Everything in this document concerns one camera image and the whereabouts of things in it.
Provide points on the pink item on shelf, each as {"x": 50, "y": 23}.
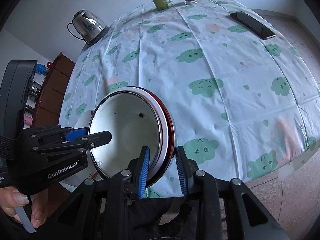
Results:
{"x": 28, "y": 120}

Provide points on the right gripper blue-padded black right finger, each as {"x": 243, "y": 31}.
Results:
{"x": 198, "y": 185}

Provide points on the person's left hand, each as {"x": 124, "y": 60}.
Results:
{"x": 11, "y": 198}

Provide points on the white enamel bowl red rim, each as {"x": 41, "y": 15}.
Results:
{"x": 135, "y": 117}

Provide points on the black smartphone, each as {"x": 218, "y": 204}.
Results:
{"x": 254, "y": 25}

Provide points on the brown wooden cabinet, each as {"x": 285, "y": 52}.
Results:
{"x": 48, "y": 105}

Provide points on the glass electric kettle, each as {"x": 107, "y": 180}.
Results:
{"x": 89, "y": 26}

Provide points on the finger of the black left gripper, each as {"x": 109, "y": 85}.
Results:
{"x": 89, "y": 141}

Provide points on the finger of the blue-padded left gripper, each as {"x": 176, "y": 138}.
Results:
{"x": 74, "y": 134}

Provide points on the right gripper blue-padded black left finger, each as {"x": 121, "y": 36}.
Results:
{"x": 128, "y": 184}

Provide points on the blue bottle on cabinet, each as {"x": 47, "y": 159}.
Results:
{"x": 42, "y": 69}

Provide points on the cloud-print white tablecloth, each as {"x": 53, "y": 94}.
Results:
{"x": 243, "y": 107}

